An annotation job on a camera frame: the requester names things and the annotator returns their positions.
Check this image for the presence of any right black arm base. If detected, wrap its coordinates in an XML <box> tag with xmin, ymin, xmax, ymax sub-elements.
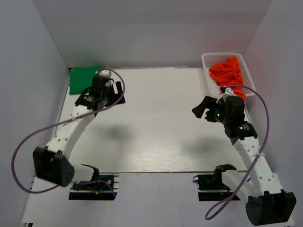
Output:
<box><xmin>192</xmin><ymin>164</ymin><xmax>237</xmax><ymax>201</ymax></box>

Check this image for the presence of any orange t shirt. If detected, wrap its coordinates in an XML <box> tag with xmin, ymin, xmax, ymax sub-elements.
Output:
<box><xmin>209</xmin><ymin>56</ymin><xmax>244</xmax><ymax>87</ymax></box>

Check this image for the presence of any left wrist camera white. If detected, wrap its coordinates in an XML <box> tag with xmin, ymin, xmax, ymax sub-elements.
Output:
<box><xmin>95</xmin><ymin>69</ymin><xmax>114</xmax><ymax>87</ymax></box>

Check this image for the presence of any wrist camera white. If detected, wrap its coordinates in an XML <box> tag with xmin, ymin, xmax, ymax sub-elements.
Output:
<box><xmin>95</xmin><ymin>69</ymin><xmax>114</xmax><ymax>87</ymax></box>
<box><xmin>216</xmin><ymin>87</ymin><xmax>235</xmax><ymax>104</ymax></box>

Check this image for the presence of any green t shirt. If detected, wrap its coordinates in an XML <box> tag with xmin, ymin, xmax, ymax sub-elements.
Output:
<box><xmin>69</xmin><ymin>65</ymin><xmax>104</xmax><ymax>95</ymax></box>

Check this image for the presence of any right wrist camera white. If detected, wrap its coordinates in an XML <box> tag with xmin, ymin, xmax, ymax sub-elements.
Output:
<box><xmin>216</xmin><ymin>87</ymin><xmax>235</xmax><ymax>104</ymax></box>

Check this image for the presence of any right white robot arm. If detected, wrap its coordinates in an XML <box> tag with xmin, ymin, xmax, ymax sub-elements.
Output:
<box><xmin>192</xmin><ymin>96</ymin><xmax>296</xmax><ymax>226</ymax></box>

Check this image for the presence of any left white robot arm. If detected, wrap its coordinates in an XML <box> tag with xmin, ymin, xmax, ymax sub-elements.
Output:
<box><xmin>33</xmin><ymin>70</ymin><xmax>125</xmax><ymax>189</ymax></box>

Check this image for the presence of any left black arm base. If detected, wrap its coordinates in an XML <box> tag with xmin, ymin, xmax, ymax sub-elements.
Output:
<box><xmin>69</xmin><ymin>164</ymin><xmax>119</xmax><ymax>201</ymax></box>

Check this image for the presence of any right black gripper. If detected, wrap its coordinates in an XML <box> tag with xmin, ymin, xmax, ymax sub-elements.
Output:
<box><xmin>192</xmin><ymin>96</ymin><xmax>231</xmax><ymax>125</ymax></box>

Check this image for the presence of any white plastic basket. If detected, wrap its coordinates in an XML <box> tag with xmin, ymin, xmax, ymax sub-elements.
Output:
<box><xmin>201</xmin><ymin>52</ymin><xmax>256</xmax><ymax>97</ymax></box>

